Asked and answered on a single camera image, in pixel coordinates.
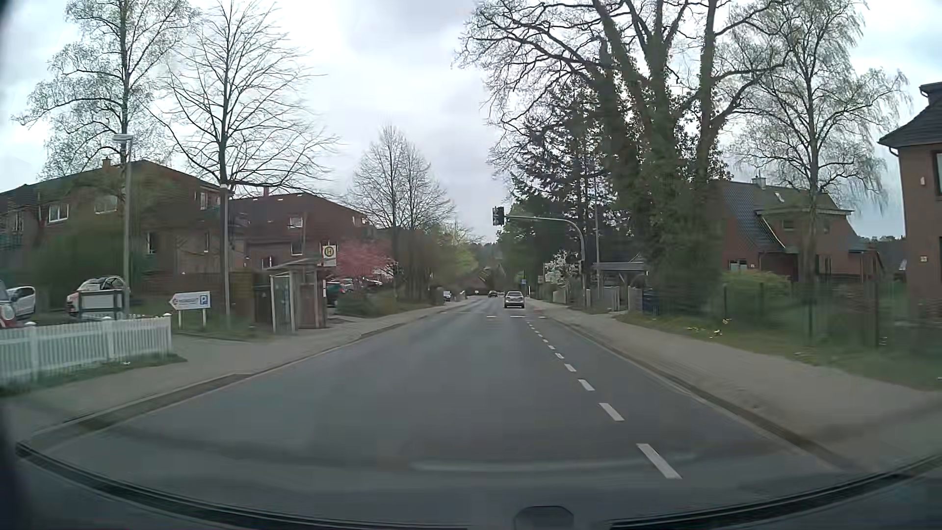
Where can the silver car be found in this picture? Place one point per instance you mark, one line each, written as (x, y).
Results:
(514, 299)

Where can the pink blossoming tree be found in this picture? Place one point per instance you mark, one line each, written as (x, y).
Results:
(362, 261)

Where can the conifer tree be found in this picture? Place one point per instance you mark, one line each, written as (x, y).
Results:
(552, 184)

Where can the grey asphalt road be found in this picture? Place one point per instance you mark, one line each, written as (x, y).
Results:
(441, 383)

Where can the bus stop sign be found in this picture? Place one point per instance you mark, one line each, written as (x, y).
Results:
(329, 255)

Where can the carport shelter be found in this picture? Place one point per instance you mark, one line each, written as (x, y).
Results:
(618, 276)

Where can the red brick building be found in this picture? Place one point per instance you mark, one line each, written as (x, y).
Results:
(302, 228)
(96, 221)

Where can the bus stop shelter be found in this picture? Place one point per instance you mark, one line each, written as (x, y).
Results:
(294, 294)

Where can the large bare tree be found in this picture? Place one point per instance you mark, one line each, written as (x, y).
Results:
(662, 147)

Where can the car's own bonnet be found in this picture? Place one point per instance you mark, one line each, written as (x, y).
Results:
(471, 500)

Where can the paved pavement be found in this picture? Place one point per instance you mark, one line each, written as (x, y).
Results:
(221, 361)
(773, 390)

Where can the road markings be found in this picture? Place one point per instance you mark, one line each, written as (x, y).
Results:
(657, 459)

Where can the white direction sign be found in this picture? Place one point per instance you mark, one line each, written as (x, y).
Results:
(190, 300)

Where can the green hedge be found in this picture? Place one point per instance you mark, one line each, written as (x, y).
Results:
(758, 291)

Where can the red brick house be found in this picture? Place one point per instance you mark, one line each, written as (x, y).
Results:
(780, 235)
(920, 199)

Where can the birch tree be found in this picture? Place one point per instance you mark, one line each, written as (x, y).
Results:
(110, 81)
(813, 147)

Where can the grass verge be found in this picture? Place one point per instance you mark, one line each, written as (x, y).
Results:
(824, 346)

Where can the white car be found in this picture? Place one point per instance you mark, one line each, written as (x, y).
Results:
(94, 287)
(20, 300)

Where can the white picket fence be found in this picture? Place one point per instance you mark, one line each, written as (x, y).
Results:
(81, 344)

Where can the lamp post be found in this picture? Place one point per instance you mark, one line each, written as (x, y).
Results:
(126, 221)

